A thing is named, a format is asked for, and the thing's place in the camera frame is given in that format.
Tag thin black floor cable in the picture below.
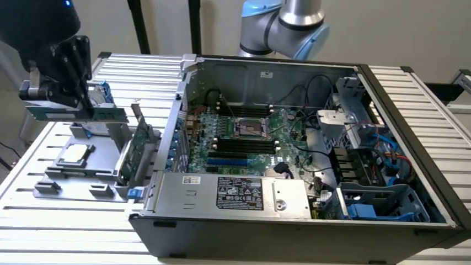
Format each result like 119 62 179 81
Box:
0 141 21 169

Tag grey plastic bracket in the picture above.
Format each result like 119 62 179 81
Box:
314 108 358 124

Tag long black expansion slot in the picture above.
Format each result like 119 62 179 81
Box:
208 151 248 160

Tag blue wire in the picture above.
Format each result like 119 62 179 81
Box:
369 131 398 180

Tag green motherboard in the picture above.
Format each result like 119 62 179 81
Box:
182 106 321 182

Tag grey slatted side table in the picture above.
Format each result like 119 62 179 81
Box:
445 68 471 114

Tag long black wire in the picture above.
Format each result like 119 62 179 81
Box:
304 74 334 109

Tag silver CPU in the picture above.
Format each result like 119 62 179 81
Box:
59 144 93 164

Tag black stand pole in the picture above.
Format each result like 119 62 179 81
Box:
187 0 202 55
126 0 151 55

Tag black RAM slot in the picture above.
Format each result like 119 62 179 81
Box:
212 145 277 151
218 112 273 117
212 148 277 155
212 141 277 147
212 137 277 144
218 104 273 109
218 107 273 112
218 109 273 114

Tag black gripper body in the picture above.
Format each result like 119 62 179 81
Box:
0 0 81 73

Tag red wire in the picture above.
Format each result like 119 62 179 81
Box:
393 154 413 179

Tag green RAM stick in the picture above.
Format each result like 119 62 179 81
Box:
23 101 130 124

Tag hard disk blue rails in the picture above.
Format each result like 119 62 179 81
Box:
71 79 117 136

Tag short black wire loop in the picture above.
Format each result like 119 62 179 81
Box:
204 88 222 105

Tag blue expansion slot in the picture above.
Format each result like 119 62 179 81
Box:
206 157 248 166

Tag tall grey metal disk bay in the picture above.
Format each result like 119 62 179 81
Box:
332 76 385 151

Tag black box beside table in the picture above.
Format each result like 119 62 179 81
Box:
422 82 465 102

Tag black fan shroud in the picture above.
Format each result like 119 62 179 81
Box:
329 147 370 183

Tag black open PC case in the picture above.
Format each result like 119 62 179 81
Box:
123 54 471 259

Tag grey parts rack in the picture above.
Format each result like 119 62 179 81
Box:
31 121 162 204

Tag green graphics card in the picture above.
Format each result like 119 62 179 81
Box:
117 103 154 184

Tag grey disk bay blue clips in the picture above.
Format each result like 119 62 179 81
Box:
334 181 432 222

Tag CPU socket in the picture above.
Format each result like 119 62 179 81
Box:
230 116 276 138

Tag grey power supply unit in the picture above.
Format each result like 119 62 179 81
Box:
143 172 314 220

